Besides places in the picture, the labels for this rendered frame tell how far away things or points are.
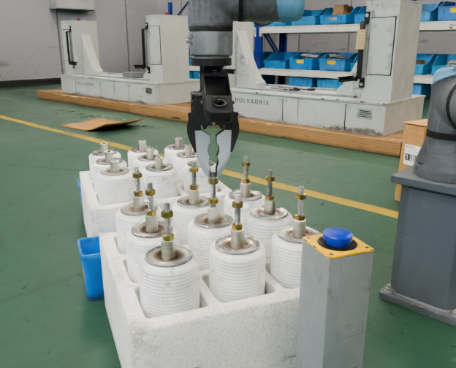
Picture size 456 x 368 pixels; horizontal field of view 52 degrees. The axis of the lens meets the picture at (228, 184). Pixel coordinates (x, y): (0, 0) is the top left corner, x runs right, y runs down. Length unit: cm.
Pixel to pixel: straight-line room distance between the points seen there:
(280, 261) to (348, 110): 206
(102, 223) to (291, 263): 57
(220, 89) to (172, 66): 326
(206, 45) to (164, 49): 318
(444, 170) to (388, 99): 174
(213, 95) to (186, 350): 40
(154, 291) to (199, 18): 44
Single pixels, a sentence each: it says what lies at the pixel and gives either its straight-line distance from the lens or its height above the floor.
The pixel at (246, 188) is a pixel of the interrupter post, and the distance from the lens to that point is 101.
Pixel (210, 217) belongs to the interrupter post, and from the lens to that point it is 87.
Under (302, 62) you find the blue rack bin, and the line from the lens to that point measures 614.
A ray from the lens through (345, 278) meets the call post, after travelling 64.
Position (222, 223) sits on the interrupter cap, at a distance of 87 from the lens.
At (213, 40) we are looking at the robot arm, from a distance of 80.
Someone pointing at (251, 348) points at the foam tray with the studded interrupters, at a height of 10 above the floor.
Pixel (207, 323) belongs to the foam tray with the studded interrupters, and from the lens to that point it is 74.
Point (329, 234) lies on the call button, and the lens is 64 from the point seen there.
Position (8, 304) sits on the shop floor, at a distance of 121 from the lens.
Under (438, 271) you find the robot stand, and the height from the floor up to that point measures 11.
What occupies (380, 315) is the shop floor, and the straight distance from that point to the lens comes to 112.
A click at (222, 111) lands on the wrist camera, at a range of 74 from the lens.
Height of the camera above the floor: 57
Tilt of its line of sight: 17 degrees down
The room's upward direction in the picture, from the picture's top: straight up
